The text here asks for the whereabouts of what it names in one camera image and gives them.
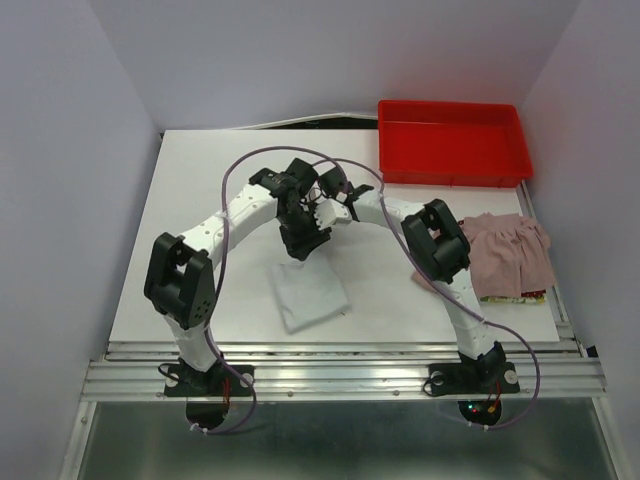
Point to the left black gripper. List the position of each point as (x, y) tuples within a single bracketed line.
[(298, 245)]

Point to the white skirt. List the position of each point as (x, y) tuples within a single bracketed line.
[(307, 292)]

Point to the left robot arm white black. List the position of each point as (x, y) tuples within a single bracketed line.
[(186, 271)]

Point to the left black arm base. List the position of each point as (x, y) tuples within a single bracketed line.
[(208, 394)]

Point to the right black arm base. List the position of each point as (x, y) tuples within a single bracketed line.
[(490, 376)]

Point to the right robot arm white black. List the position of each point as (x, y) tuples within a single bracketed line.
[(436, 246)]

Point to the red plastic tray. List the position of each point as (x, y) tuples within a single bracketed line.
[(452, 144)]

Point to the pink pleated skirt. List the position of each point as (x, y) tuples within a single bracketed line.
[(509, 255)]

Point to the yellow green skirt underneath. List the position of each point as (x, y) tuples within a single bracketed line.
[(533, 297)]

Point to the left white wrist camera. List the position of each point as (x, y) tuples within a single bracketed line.
[(331, 212)]

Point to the aluminium rail frame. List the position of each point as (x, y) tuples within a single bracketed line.
[(343, 399)]

